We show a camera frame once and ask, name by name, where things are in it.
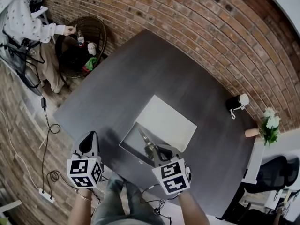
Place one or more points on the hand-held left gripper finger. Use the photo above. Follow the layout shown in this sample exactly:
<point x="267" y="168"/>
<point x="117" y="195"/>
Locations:
<point x="87" y="142"/>
<point x="97" y="144"/>

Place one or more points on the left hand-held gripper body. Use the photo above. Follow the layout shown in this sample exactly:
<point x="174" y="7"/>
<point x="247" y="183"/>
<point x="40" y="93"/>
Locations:
<point x="80" y="172"/>

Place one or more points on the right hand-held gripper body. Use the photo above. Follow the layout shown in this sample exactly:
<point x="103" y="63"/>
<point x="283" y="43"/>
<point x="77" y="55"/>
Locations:
<point x="173" y="176"/>

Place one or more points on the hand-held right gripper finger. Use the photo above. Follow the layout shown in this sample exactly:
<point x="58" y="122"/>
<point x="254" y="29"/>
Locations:
<point x="167" y="151"/>
<point x="156" y="157"/>

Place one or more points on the small metal tool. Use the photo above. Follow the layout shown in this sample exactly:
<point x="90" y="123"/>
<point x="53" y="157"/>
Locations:
<point x="146" y="140"/>

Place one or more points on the white box container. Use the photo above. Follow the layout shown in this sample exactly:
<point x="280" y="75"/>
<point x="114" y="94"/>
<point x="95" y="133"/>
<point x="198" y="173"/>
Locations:
<point x="164" y="123"/>

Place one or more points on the person's right forearm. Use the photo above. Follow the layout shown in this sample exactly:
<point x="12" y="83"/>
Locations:
<point x="193" y="210"/>

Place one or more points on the person's left forearm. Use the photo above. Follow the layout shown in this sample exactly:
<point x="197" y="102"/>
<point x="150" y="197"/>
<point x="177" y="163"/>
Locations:
<point x="80" y="210"/>

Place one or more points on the white power strip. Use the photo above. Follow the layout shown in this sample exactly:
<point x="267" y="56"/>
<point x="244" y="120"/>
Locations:
<point x="46" y="195"/>

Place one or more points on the person's jeans legs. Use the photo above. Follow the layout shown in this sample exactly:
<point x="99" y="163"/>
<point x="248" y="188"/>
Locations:
<point x="122" y="203"/>

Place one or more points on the black power adapter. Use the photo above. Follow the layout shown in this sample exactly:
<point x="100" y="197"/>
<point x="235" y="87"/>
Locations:
<point x="43" y="102"/>

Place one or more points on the green cloth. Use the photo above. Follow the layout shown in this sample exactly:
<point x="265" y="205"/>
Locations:
<point x="91" y="63"/>

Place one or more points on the black cylinder with white end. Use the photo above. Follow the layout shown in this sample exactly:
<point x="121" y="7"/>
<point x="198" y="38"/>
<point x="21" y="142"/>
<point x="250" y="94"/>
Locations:
<point x="234" y="103"/>

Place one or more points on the white side desk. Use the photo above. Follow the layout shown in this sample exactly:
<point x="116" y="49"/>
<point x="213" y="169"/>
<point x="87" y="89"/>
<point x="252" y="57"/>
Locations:
<point x="255" y="158"/>

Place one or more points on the white cup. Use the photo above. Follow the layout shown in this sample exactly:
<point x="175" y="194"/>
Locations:
<point x="92" y="48"/>

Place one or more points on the black office chair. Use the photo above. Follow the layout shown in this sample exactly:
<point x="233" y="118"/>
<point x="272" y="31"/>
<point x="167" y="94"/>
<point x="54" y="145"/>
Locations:
<point x="274" y="172"/>

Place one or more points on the clear plastic bottle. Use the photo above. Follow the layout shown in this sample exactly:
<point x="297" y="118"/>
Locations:
<point x="80" y="40"/>

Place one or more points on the black bag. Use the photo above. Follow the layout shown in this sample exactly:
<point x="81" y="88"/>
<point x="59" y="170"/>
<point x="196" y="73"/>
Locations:
<point x="18" y="64"/>

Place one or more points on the vase with white flowers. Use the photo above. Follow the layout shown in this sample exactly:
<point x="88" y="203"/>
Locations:
<point x="270" y="125"/>

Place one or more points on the dark wicker chair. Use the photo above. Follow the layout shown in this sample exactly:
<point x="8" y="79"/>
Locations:
<point x="93" y="29"/>

